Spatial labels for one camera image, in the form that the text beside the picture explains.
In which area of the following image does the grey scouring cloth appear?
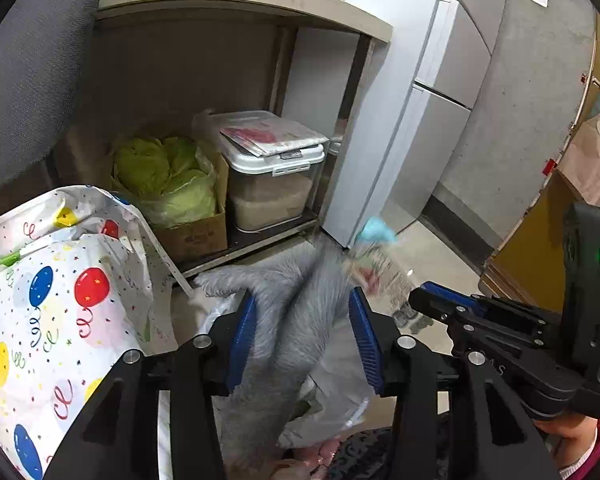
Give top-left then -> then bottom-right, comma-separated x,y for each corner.
195,242 -> 351,476

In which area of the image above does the white trash bag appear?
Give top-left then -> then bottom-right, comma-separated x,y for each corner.
214,300 -> 373,463

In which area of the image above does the person right hand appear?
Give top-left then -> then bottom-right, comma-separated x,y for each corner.
533,412 -> 598,468

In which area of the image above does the balloon birthday tablecloth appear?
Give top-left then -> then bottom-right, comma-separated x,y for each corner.
0,185 -> 178,479

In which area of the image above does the cabbage in cardboard box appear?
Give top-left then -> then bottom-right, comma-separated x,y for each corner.
110,136 -> 228,263

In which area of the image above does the white refrigerator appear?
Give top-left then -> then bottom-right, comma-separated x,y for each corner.
322,0 -> 505,247

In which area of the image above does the white rice storage box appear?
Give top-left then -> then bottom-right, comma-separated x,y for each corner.
210,110 -> 328,233

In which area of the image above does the right grey office chair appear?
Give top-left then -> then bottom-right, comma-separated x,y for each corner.
0,0 -> 99,187

